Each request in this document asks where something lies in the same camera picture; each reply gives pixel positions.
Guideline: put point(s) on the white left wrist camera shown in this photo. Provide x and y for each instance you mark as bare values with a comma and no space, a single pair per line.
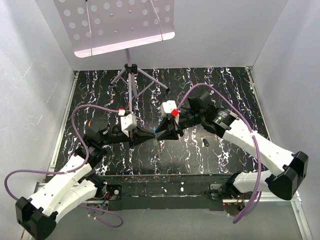
128,121

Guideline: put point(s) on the lilac perforated music stand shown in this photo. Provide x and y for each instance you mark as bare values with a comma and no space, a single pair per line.
97,27

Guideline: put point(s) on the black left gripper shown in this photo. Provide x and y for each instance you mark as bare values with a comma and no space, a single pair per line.
138,135

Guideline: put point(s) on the black headed key with ring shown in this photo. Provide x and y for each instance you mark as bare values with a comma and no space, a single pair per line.
205,142

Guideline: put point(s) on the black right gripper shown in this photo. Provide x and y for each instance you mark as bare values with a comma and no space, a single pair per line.
169,134

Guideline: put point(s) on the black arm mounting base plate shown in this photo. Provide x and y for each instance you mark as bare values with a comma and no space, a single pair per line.
169,191

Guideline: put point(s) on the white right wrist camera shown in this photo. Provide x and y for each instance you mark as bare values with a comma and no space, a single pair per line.
169,109

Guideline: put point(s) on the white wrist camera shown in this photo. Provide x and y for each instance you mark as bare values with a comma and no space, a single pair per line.
169,109
128,121

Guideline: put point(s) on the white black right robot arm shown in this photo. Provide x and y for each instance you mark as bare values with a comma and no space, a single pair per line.
285,170

